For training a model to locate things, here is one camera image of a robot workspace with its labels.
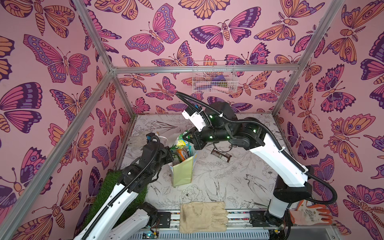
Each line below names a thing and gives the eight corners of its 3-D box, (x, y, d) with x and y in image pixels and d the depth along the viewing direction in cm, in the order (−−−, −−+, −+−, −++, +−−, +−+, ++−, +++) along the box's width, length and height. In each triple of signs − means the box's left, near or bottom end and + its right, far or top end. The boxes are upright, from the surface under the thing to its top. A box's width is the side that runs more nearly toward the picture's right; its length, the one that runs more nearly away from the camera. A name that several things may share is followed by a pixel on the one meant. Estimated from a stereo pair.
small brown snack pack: (211, 153, 100) (211, 152, 99) (214, 148, 103) (214, 147, 101) (228, 162, 96) (229, 161, 94) (231, 157, 98) (231, 155, 97)
